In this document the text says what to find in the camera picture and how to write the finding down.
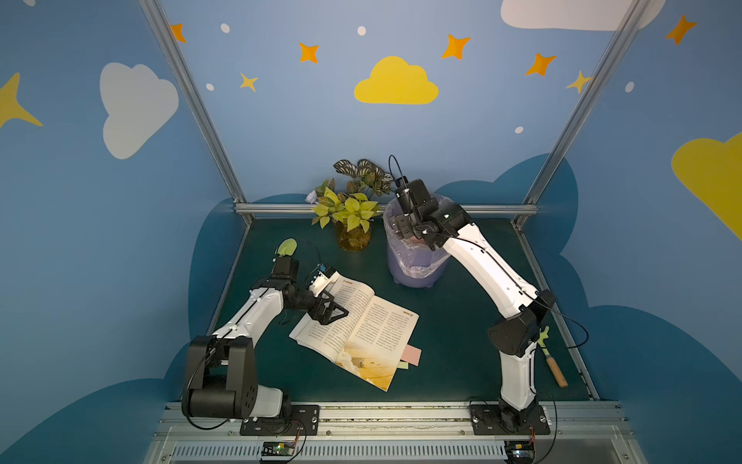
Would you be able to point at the green trowel wooden handle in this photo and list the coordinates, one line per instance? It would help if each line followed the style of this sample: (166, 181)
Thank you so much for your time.
(287, 248)

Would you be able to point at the lilac bin liner bag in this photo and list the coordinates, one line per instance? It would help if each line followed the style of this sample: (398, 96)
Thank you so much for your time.
(406, 255)

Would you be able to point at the purple trash bin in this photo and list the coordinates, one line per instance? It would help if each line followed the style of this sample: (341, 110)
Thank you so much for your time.
(414, 269)

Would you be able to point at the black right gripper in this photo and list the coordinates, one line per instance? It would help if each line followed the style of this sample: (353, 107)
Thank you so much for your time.
(407, 225)

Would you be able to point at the book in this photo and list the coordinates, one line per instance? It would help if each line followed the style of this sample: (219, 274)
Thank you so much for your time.
(369, 342)

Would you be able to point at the right aluminium upright post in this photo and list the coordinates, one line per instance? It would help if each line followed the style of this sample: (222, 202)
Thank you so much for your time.
(622, 39)

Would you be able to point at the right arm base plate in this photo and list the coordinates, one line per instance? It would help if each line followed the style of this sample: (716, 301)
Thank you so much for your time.
(491, 419)

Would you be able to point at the right controller board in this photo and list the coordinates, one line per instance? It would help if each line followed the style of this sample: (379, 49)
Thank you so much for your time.
(519, 452)

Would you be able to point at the aluminium upright post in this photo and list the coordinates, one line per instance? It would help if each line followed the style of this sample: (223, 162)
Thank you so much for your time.
(622, 39)
(157, 20)

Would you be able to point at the controller board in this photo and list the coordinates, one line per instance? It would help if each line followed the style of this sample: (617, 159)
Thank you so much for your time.
(278, 450)
(519, 452)

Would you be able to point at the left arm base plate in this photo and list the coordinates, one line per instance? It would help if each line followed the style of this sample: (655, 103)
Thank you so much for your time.
(302, 418)

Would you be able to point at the left controller board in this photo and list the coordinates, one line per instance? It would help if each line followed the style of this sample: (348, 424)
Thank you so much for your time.
(278, 450)

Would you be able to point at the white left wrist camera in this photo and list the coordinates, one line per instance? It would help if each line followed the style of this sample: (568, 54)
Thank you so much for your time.
(325, 276)

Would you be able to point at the aluminium front rail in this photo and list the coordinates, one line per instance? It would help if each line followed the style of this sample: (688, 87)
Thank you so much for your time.
(407, 432)

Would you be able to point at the green rake wooden handle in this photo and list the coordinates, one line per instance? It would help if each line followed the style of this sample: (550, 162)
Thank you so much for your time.
(550, 360)

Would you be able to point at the pink sticky note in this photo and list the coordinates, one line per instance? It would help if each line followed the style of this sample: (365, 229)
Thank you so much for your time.
(411, 355)

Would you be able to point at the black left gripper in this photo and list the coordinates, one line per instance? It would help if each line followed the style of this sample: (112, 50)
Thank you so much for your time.
(319, 304)

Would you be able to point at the glass vase with plants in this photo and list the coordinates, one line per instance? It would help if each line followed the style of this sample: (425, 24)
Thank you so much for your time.
(351, 208)

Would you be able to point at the left aluminium upright post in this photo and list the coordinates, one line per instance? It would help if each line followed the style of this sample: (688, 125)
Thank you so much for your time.
(157, 20)

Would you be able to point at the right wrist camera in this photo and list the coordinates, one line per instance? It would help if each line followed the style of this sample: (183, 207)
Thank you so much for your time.
(403, 194)

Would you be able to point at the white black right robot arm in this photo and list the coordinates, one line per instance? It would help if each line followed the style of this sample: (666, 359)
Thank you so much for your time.
(522, 306)

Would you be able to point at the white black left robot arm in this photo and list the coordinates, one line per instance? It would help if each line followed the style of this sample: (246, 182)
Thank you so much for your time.
(221, 378)

